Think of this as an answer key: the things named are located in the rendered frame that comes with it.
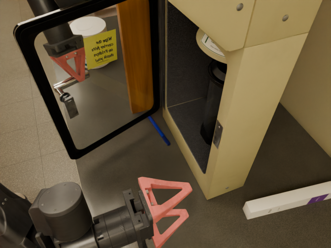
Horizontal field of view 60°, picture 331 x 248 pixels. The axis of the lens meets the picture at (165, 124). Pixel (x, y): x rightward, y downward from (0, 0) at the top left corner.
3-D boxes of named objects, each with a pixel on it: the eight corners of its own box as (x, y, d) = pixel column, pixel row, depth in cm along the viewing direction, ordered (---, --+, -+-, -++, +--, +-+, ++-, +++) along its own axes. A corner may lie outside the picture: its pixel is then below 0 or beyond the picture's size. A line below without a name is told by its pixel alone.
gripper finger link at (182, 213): (198, 219, 45) (142, 241, 43) (194, 234, 51) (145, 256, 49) (181, 183, 50) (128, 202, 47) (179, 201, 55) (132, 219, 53)
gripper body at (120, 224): (148, 225, 40) (95, 245, 38) (150, 248, 48) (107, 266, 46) (133, 185, 44) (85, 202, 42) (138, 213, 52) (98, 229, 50)
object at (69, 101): (80, 115, 66) (74, 98, 62) (71, 120, 65) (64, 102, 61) (76, 110, 67) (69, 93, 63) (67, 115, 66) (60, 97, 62)
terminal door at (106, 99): (160, 109, 90) (157, -23, 59) (71, 162, 77) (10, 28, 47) (158, 108, 90) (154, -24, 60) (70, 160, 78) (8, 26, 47)
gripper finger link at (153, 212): (202, 199, 40) (138, 223, 38) (197, 219, 46) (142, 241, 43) (182, 161, 44) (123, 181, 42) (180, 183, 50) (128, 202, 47)
